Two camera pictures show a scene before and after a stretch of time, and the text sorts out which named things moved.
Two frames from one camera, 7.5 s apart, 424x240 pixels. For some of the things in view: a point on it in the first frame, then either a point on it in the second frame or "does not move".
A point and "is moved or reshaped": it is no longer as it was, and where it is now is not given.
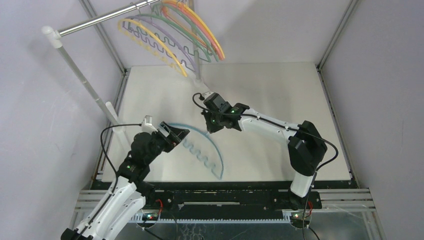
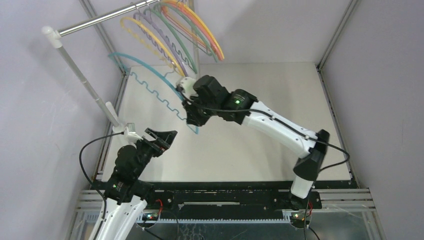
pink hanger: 173,5 does not move
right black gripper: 212,122 -> 194,116
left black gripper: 175,136 -> 163,139
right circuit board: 298,217 does not move
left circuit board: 150,216 does not move
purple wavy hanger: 164,31 -> 181,65
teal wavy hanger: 181,27 -> 153,69
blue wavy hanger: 207,162 is moved or reshaped
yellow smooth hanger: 201,20 does not move
